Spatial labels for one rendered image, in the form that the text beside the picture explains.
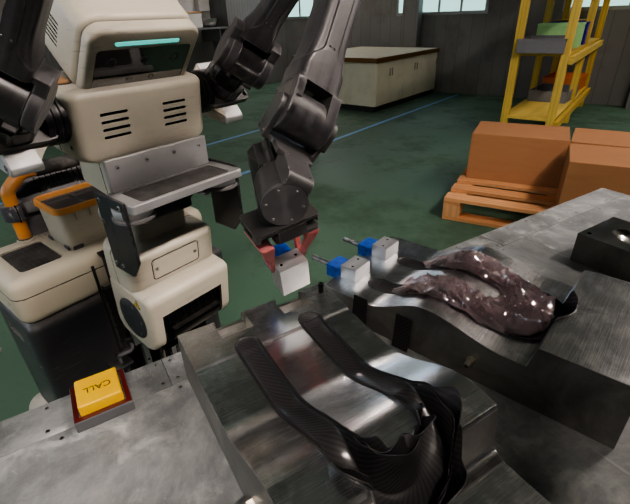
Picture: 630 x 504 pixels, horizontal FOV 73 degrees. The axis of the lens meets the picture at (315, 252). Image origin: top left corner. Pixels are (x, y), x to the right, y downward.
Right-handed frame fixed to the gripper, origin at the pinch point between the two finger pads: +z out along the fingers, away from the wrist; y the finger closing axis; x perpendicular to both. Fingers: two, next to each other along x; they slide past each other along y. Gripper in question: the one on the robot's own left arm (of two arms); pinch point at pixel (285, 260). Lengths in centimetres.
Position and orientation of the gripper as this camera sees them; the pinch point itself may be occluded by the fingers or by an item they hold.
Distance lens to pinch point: 68.3
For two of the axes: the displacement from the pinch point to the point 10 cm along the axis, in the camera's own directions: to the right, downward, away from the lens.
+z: 0.7, 7.5, 6.6
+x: -5.2, -5.4, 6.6
